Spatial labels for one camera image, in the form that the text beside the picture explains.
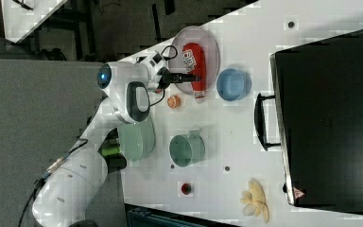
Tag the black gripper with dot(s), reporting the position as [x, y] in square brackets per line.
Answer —
[166, 78]

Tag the red ketchup bottle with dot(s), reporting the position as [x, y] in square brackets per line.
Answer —
[194, 61]

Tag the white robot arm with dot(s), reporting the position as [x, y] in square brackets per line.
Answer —
[70, 184]

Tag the grey oval plate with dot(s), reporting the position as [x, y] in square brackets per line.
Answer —
[195, 34]

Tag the blue bowl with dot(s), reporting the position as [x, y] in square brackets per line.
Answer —
[233, 84]

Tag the green perforated colander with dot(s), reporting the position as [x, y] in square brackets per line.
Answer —
[137, 140]

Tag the black cylindrical pot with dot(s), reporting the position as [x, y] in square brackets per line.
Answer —
[116, 163]

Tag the small red berry toy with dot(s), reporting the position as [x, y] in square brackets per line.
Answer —
[186, 188]

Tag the peeled banana toy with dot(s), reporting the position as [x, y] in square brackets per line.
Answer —
[254, 201]

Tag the black toaster oven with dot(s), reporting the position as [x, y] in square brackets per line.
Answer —
[318, 93]

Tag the green cup with handle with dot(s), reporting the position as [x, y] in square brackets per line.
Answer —
[187, 149]

